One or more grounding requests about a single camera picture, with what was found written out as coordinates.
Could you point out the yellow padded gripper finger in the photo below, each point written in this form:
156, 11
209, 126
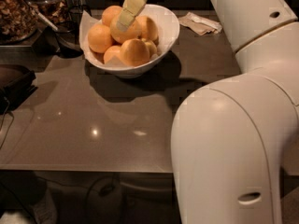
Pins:
130, 9

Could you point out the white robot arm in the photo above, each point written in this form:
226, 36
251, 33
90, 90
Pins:
228, 137

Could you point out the white ceramic bowl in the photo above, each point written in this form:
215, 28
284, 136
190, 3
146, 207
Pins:
168, 29

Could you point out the white paper bowl liner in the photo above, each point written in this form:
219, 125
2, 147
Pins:
104, 48

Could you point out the crumpled brown paper napkin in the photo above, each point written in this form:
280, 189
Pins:
200, 25

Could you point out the grey metal tray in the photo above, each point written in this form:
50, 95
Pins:
34, 41

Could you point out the large glass snack jar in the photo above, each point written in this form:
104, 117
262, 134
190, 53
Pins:
17, 21

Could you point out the dark brown box device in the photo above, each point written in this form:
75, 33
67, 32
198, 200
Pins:
16, 85

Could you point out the white sneaker shoe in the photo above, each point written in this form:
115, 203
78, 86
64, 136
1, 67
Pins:
45, 211

